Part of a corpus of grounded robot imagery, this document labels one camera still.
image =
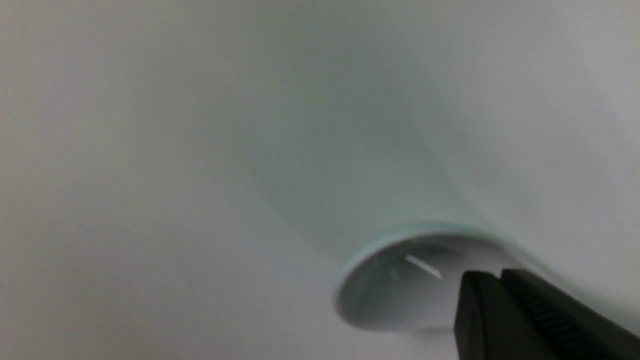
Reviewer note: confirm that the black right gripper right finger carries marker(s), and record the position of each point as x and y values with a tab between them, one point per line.
571	329

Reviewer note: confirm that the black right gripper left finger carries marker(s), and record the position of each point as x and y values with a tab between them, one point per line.
489	325

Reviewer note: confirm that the pale green cup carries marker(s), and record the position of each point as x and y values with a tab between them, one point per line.
346	167

